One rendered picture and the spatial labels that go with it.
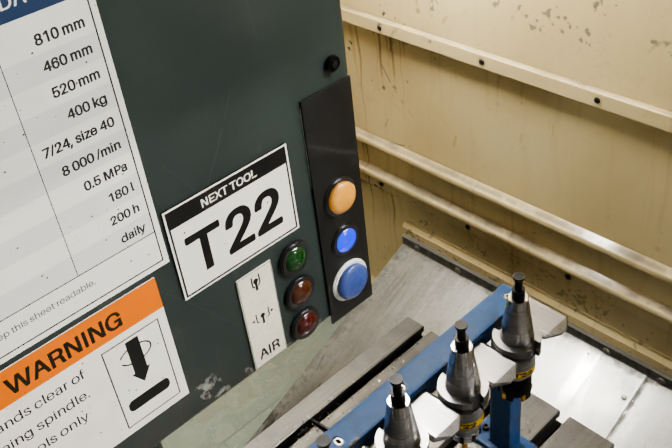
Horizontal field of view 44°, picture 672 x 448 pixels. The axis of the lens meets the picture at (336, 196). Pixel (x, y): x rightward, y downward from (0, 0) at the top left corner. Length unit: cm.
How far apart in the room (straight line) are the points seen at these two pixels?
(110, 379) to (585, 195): 105
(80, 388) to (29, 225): 12
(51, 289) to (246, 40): 18
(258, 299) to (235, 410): 135
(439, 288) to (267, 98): 128
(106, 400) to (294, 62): 24
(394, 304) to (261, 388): 38
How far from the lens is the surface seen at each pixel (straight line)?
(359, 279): 65
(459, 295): 176
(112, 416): 57
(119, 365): 55
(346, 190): 60
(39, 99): 44
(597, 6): 129
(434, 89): 158
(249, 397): 196
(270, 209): 56
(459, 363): 102
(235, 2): 50
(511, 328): 110
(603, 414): 160
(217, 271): 56
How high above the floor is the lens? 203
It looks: 36 degrees down
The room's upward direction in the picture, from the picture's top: 7 degrees counter-clockwise
